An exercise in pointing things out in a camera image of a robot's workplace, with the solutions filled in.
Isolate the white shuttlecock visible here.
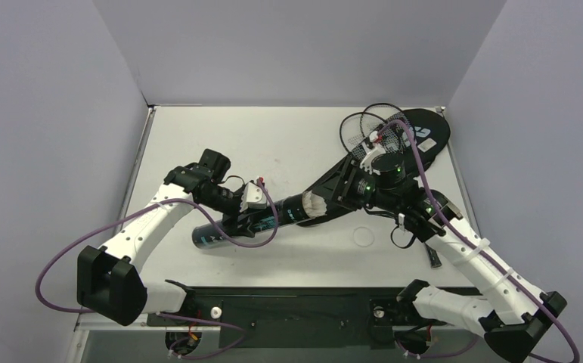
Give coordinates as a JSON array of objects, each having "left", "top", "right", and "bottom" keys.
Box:
[{"left": 302, "top": 191, "right": 327, "bottom": 219}]

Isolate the black shuttlecock tube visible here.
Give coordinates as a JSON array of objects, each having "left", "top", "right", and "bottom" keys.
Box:
[{"left": 191, "top": 192, "right": 318, "bottom": 249}]

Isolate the translucent tube lid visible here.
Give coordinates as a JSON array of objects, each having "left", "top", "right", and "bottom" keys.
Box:
[{"left": 352, "top": 226, "right": 375, "bottom": 248}]

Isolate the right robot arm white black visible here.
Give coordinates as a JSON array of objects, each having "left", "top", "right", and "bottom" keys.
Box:
[{"left": 310, "top": 158, "right": 567, "bottom": 362}]

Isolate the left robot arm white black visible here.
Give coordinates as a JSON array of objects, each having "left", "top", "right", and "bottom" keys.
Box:
[{"left": 77, "top": 149, "right": 268, "bottom": 326}]

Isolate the badminton racket rear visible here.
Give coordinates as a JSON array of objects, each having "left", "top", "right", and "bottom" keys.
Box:
[{"left": 358, "top": 102, "right": 413, "bottom": 153}]

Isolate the black racket bag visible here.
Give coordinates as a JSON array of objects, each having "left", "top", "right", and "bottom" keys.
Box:
[{"left": 298, "top": 109, "right": 451, "bottom": 228}]

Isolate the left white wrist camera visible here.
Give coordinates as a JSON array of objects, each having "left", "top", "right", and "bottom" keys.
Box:
[{"left": 240, "top": 181, "right": 268, "bottom": 213}]

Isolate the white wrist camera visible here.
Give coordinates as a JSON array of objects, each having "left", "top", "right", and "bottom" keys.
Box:
[
  {"left": 360, "top": 131, "right": 386, "bottom": 175},
  {"left": 240, "top": 181, "right": 268, "bottom": 213}
]

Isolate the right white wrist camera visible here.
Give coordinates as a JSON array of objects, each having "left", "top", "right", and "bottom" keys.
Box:
[{"left": 360, "top": 131, "right": 386, "bottom": 175}]

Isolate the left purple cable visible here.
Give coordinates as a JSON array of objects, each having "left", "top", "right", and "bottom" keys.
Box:
[{"left": 36, "top": 178, "right": 280, "bottom": 361}]

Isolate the purple cable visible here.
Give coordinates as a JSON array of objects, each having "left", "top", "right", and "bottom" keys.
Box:
[
  {"left": 36, "top": 178, "right": 280, "bottom": 361},
  {"left": 376, "top": 119, "right": 581, "bottom": 363}
]

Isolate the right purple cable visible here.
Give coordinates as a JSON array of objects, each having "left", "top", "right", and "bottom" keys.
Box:
[{"left": 376, "top": 119, "right": 581, "bottom": 363}]

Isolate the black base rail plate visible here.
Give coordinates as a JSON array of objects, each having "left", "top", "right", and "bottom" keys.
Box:
[{"left": 147, "top": 287, "right": 478, "bottom": 357}]

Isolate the black racket handle grip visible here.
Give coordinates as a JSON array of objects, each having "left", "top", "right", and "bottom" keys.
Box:
[{"left": 425, "top": 245, "right": 442, "bottom": 268}]

